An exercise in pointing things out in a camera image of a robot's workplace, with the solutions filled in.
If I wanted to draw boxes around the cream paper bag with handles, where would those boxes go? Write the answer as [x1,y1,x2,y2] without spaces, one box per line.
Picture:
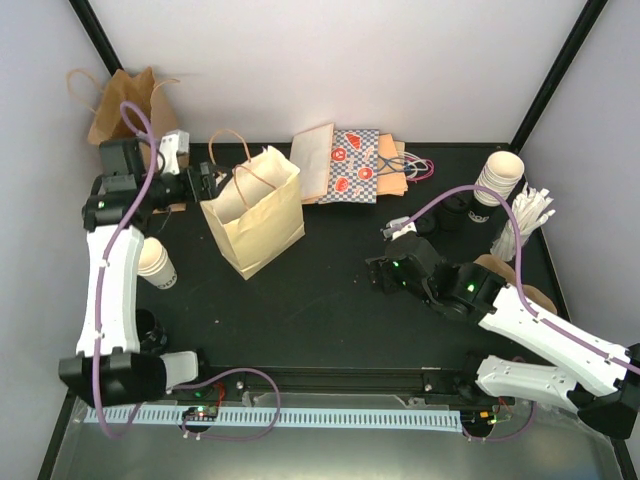
[200,145,305,280]

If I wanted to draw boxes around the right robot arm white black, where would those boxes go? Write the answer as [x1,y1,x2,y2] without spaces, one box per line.
[366,233,639,440]

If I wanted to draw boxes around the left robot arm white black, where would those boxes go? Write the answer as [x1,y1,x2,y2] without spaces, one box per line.
[58,130,233,408]

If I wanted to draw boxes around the tall black lid stack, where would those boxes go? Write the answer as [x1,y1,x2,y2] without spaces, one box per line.
[435,192,471,232]

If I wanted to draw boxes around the white flat paper bag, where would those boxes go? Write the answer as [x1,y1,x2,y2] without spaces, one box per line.
[289,123,334,204]

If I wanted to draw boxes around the left stack of paper cups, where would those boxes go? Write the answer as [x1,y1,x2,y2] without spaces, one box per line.
[138,237,178,290]

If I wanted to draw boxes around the standing brown paper bag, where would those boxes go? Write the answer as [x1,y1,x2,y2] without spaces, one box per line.
[65,67,180,166]

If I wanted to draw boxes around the blue checkered paper bag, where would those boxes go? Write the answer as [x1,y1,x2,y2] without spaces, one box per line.
[315,129,380,204]

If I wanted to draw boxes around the brown flat paper bag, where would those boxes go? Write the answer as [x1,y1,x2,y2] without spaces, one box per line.
[377,134,408,196]

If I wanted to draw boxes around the stack of white paper cups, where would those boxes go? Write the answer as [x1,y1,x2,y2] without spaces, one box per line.
[469,151,525,223]

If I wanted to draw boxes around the glass of wrapped stirrers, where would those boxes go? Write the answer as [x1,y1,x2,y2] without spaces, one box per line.
[490,183,555,262]

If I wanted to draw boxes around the small circuit board with LEDs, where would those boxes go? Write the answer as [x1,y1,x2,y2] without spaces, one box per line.
[182,406,219,422]

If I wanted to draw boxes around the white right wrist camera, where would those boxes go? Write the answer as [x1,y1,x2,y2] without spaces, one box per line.
[382,216,417,241]

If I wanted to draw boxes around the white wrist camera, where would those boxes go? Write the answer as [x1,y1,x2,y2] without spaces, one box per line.
[382,216,417,241]
[158,129,190,175]

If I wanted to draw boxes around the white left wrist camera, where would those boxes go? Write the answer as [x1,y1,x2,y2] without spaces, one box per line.
[158,129,190,175]

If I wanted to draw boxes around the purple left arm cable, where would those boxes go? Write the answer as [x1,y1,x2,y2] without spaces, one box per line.
[92,100,166,440]

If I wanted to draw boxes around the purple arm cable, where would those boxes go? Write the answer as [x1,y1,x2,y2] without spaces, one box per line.
[394,184,640,376]
[92,100,166,440]

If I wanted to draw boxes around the coloured bag handle cords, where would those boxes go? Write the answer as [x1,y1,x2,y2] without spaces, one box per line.
[377,149,436,182]

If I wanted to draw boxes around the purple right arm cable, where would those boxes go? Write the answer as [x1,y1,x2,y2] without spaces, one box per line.
[394,184,640,376]

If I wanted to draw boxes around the light blue slotted cable duct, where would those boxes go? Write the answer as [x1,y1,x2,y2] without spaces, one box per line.
[84,403,463,433]

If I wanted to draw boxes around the purple cable loop at front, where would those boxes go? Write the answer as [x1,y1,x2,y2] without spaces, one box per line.
[174,368,282,443]

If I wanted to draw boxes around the black left frame post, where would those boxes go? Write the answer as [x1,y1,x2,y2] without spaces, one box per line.
[69,0,123,75]

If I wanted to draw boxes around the black frame post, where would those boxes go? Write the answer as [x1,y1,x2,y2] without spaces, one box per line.
[509,0,608,154]
[69,0,123,75]

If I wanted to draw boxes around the black right frame post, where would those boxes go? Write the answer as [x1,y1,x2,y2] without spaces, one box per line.
[509,0,608,154]

